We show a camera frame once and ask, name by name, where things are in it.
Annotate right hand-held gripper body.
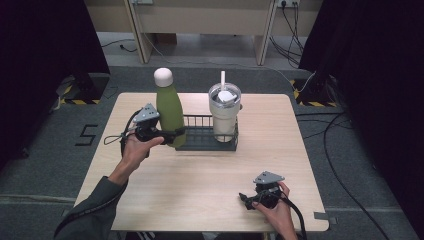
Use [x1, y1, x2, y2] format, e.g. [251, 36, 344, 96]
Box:
[252, 170, 287, 210]

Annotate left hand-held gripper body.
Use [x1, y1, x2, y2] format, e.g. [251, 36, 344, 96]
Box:
[132, 102, 162, 144]

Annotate green bottle with white cap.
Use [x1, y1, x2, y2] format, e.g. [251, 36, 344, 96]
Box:
[153, 67, 187, 149]

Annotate dark wire basket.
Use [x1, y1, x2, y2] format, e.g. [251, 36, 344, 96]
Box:
[174, 114, 240, 152]

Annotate white tumbler with straw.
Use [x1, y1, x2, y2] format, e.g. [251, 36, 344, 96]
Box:
[208, 70, 243, 144]

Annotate person's right hand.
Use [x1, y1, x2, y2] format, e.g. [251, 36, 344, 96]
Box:
[251, 181, 298, 236]

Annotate person's left hand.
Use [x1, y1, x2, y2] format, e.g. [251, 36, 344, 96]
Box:
[116, 133, 166, 178]

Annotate stand base with striped tape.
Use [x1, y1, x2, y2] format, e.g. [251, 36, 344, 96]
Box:
[289, 75, 338, 108]
[54, 72, 112, 106]

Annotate person's striped dark clothing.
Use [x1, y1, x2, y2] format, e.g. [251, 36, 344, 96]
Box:
[123, 231, 205, 240]

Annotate beige desk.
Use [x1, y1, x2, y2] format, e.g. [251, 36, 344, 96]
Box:
[83, 0, 324, 66]

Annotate dark curtain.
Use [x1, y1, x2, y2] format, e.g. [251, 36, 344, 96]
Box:
[0, 0, 112, 171]
[298, 0, 424, 231]

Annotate left hand-held gripper cable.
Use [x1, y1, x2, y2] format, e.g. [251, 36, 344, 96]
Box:
[103, 109, 143, 158]

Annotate hand-held gripper cable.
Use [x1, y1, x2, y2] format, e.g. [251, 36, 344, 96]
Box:
[279, 191, 308, 240]
[103, 109, 143, 158]

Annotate right hand-held gripper cable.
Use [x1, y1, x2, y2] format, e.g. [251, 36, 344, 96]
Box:
[279, 191, 308, 240]

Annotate long black floor cable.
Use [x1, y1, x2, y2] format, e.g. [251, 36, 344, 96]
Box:
[322, 111, 392, 240]

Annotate black cable with plug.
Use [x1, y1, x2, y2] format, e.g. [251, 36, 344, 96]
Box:
[100, 38, 139, 54]

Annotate thin black floor cables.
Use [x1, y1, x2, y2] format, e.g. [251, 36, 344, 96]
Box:
[294, 111, 354, 140]

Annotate bundle of black wall cables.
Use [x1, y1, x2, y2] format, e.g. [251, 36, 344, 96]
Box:
[268, 0, 306, 68]

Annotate white wall socket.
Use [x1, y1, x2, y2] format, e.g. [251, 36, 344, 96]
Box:
[275, 0, 302, 9]

